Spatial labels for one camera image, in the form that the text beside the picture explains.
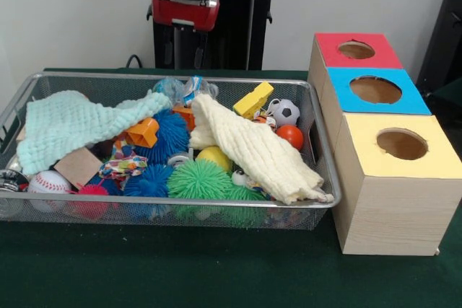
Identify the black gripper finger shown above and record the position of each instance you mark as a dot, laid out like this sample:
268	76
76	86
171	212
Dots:
167	46
200	50

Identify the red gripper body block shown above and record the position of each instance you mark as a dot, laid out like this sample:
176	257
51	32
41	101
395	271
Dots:
184	12

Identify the clear plastic toy packet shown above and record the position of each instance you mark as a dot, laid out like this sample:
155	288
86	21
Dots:
193	88

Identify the wooden box with three holes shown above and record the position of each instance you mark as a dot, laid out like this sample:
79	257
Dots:
397	214

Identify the yellow toy block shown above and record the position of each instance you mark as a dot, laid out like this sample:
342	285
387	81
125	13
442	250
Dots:
252	100

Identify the blue spiky rubber ball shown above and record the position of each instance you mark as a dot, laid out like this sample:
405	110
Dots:
149	181
171	131

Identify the cream knitted cloth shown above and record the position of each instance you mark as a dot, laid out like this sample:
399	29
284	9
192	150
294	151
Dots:
252	142

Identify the small soccer ball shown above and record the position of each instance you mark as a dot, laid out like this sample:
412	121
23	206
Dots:
287	113

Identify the yellow smooth ball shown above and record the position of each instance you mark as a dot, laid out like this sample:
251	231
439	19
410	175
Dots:
213	156

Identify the orange-red smooth ball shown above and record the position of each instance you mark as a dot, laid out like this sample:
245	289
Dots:
290	136

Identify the mint knitted cloth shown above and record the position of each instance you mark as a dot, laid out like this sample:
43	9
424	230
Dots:
65	124

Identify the green spiky rubber ball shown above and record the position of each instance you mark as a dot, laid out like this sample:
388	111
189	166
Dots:
198	180

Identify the white baseball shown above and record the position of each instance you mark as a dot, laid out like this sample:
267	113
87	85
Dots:
48	182

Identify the dark green table cloth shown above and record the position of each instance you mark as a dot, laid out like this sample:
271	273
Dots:
180	272

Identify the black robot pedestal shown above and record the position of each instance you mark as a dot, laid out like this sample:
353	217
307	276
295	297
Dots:
234	34

